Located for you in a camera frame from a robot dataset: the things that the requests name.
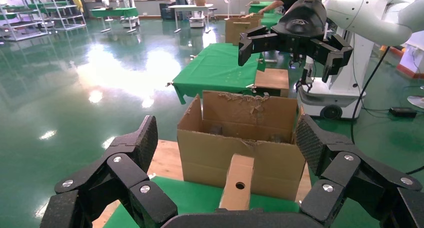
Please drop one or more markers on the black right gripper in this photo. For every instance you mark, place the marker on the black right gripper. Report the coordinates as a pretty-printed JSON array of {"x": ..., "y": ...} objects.
[{"x": 303, "y": 20}]

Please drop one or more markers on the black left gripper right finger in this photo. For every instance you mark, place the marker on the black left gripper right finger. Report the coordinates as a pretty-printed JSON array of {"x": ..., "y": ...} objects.
[{"x": 341, "y": 166}]

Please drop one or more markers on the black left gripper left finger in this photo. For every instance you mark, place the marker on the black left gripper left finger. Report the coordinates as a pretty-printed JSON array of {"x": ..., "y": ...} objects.
[{"x": 126, "y": 166}]

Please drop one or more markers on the cardboard box with hole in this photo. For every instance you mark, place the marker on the cardboard box with hole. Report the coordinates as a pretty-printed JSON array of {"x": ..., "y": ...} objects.
[{"x": 236, "y": 168}]

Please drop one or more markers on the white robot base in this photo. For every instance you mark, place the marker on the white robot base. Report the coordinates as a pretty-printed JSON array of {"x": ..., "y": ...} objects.
[{"x": 197, "y": 21}]

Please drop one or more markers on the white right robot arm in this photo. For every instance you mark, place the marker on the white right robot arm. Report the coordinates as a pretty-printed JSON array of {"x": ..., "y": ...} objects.
[{"x": 364, "y": 14}]

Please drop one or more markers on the plywood board under carton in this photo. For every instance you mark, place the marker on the plywood board under carton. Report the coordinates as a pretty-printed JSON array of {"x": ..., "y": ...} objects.
[{"x": 165, "y": 160}]

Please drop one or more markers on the closed-side brown cardboard carton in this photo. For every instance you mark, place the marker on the closed-side brown cardboard carton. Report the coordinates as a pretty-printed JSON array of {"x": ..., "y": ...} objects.
[{"x": 236, "y": 30}]

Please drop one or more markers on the large open cardboard carton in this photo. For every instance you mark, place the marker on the large open cardboard carton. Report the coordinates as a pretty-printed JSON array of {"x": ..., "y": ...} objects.
[{"x": 205, "y": 156}]

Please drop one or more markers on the small cardboard box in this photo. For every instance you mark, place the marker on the small cardboard box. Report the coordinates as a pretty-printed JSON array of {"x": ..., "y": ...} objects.
[{"x": 199, "y": 1}]

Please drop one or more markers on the green table cover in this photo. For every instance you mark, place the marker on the green table cover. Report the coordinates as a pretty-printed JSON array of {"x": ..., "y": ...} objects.
[
  {"x": 261, "y": 6},
  {"x": 271, "y": 20}
]

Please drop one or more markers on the white wheeled robot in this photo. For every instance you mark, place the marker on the white wheeled robot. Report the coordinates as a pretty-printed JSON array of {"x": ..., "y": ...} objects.
[{"x": 331, "y": 100}]

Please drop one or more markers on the black power adapter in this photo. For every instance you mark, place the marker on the black power adapter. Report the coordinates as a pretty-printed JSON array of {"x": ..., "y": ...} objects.
[{"x": 402, "y": 112}]

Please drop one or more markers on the green tablecloth of neighbour table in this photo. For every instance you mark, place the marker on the green tablecloth of neighbour table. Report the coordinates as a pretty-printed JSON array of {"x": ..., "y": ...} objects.
[{"x": 215, "y": 67}]

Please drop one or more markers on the round fan base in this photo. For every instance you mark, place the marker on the round fan base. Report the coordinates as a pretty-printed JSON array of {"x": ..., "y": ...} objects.
[{"x": 417, "y": 101}]

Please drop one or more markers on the white table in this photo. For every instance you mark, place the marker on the white table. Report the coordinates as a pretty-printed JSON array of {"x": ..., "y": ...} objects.
[{"x": 190, "y": 6}]

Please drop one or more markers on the white platform with red base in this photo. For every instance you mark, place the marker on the white platform with red base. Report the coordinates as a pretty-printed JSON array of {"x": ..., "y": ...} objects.
[{"x": 412, "y": 59}]

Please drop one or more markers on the black cabinet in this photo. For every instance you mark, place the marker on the black cabinet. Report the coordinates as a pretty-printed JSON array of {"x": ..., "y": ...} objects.
[{"x": 167, "y": 11}]

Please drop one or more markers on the white humanoid robot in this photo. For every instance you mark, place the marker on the white humanoid robot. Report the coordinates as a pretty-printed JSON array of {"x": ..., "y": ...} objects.
[{"x": 130, "y": 21}]

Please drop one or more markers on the metal shelving rack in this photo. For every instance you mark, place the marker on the metal shelving rack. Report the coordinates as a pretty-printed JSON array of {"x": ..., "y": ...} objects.
[
  {"x": 71, "y": 26},
  {"x": 23, "y": 36}
]

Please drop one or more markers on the green covered long table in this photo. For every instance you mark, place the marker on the green covered long table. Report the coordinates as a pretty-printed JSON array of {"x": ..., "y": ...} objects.
[{"x": 114, "y": 12}]

